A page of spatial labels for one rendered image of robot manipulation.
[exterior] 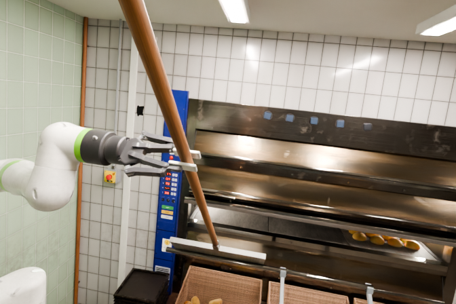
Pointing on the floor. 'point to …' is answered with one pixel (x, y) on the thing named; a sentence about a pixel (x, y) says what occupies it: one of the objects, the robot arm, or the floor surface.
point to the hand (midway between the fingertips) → (185, 159)
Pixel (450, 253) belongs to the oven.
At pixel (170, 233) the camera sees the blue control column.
